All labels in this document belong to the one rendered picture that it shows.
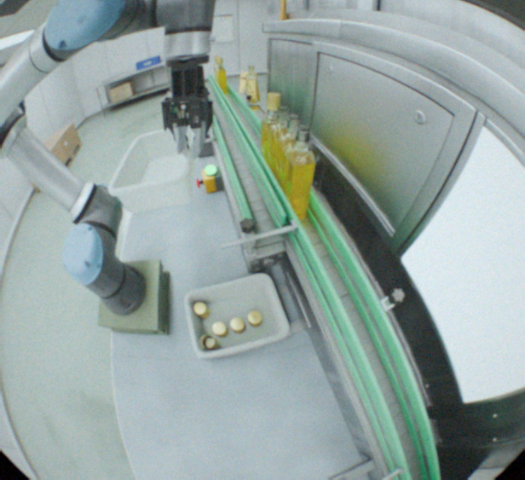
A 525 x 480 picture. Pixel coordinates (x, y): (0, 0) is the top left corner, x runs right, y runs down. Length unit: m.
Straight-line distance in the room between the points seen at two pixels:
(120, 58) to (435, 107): 6.45
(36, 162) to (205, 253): 0.57
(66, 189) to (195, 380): 0.55
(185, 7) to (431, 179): 0.44
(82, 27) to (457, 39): 0.45
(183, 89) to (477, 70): 0.42
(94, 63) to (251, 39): 4.38
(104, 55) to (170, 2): 6.34
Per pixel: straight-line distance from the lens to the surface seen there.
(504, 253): 0.36
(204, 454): 0.67
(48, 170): 0.54
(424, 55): 0.40
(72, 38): 0.23
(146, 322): 0.59
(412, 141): 0.40
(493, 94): 0.34
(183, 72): 0.33
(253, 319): 0.53
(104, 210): 0.55
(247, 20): 6.45
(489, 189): 0.34
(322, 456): 0.67
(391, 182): 0.45
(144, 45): 6.34
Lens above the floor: 1.33
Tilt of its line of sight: 49 degrees down
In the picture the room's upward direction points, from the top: straight up
